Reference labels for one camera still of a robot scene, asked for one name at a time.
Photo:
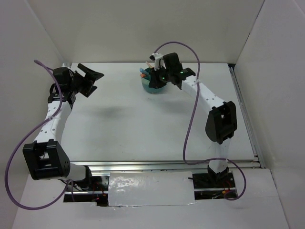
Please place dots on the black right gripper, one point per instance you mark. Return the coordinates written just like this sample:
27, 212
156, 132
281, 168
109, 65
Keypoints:
154, 82

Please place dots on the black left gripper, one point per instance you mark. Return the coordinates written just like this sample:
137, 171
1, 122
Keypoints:
89, 83

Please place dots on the blue capped clear highlighter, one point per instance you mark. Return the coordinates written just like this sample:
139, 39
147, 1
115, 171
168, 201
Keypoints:
143, 71

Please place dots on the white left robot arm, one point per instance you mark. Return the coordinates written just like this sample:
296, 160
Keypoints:
45, 157

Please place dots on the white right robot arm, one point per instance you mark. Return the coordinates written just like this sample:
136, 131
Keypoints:
221, 115

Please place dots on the teal round organizer container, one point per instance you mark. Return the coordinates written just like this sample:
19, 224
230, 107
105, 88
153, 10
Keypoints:
145, 83

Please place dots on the white foil cover plate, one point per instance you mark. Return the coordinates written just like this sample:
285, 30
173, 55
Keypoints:
150, 189

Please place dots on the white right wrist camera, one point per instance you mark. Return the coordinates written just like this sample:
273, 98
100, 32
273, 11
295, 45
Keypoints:
158, 60

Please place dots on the aluminium rail frame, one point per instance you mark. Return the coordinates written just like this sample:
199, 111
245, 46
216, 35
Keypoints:
122, 127

